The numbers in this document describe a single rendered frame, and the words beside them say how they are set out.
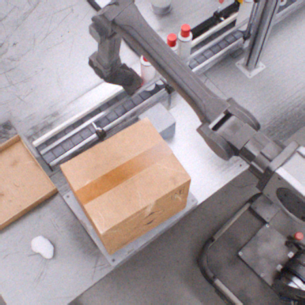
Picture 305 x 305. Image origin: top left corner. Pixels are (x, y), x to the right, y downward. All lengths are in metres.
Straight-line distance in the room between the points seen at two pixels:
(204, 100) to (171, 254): 1.49
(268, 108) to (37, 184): 0.90
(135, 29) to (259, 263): 1.41
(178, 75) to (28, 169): 0.85
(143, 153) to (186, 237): 1.14
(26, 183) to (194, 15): 0.94
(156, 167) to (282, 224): 1.06
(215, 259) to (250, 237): 0.20
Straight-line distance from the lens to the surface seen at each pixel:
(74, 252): 1.54
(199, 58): 1.79
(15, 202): 1.63
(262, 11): 1.62
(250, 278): 2.14
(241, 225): 2.19
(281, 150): 0.94
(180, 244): 2.38
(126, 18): 0.99
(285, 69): 1.88
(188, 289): 2.34
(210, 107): 0.97
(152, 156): 1.30
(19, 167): 1.67
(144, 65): 1.57
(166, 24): 1.89
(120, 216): 1.24
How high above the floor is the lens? 2.31
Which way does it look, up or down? 64 degrees down
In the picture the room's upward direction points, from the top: 2 degrees counter-clockwise
